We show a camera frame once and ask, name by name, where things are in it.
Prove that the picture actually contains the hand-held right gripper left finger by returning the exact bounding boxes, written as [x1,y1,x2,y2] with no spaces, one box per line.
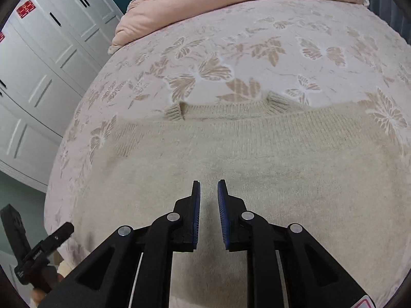
[56,180,202,308]

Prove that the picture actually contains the bed with butterfly bedspread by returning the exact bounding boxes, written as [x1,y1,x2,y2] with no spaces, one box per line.
[43,0,411,264]

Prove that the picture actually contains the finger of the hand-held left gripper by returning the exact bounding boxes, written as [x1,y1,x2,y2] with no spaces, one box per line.
[40,223,75,252]
[0,204,31,267]

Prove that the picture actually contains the person's left hand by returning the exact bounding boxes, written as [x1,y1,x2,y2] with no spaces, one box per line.
[32,290,48,307]

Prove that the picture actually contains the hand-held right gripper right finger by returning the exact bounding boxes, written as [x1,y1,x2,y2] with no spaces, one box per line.
[217,179,375,308]

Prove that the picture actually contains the white wardrobe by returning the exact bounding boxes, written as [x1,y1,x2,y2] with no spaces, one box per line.
[0,0,126,193]

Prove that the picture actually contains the beige knit sweater black hearts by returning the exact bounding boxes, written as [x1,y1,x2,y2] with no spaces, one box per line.
[72,91,411,308]

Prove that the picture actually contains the blue curtain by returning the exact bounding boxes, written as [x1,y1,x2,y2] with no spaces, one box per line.
[348,0,411,44]

